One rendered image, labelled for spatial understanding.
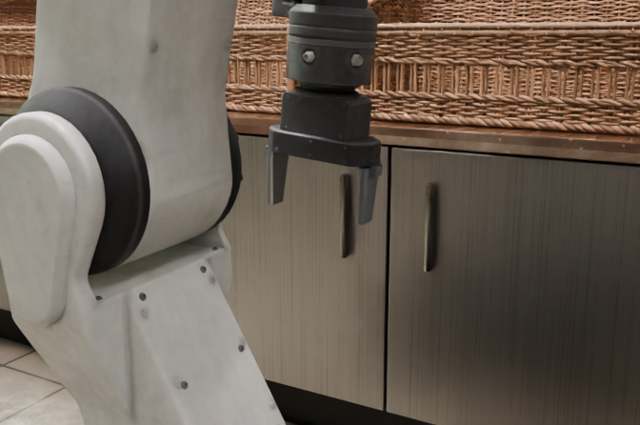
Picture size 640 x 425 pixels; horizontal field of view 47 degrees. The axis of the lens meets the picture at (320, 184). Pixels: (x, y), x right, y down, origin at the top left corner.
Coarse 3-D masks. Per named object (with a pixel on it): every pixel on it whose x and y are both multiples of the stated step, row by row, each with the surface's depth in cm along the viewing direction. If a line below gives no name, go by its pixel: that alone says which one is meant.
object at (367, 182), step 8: (360, 168) 72; (368, 168) 72; (376, 168) 72; (360, 176) 72; (368, 176) 72; (376, 176) 73; (360, 184) 73; (368, 184) 73; (376, 184) 75; (360, 192) 73; (368, 192) 73; (360, 200) 73; (368, 200) 74; (360, 208) 73; (368, 208) 74; (360, 216) 74; (368, 216) 74; (360, 224) 74
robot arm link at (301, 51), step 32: (288, 64) 72; (320, 64) 69; (352, 64) 70; (288, 96) 74; (320, 96) 71; (352, 96) 72; (288, 128) 74; (320, 128) 72; (352, 128) 71; (320, 160) 73; (352, 160) 71
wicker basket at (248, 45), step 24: (240, 0) 180; (264, 0) 176; (240, 24) 179; (264, 24) 126; (288, 24) 123; (240, 48) 129; (264, 48) 126; (240, 72) 178; (264, 72) 175; (240, 96) 130; (264, 96) 128
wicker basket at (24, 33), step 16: (0, 0) 201; (16, 0) 206; (32, 0) 211; (0, 16) 202; (16, 16) 207; (32, 16) 212; (0, 32) 158; (16, 32) 155; (32, 32) 153; (0, 48) 159; (16, 48) 157; (32, 48) 155; (0, 64) 203; (16, 64) 158; (32, 64) 156; (0, 80) 161; (16, 80) 158; (0, 96) 162; (16, 96) 159
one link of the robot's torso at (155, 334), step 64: (0, 128) 53; (64, 128) 50; (0, 192) 53; (64, 192) 50; (0, 256) 55; (64, 256) 51; (192, 256) 64; (64, 320) 53; (128, 320) 56; (192, 320) 60; (64, 384) 60; (128, 384) 57; (192, 384) 57; (256, 384) 62
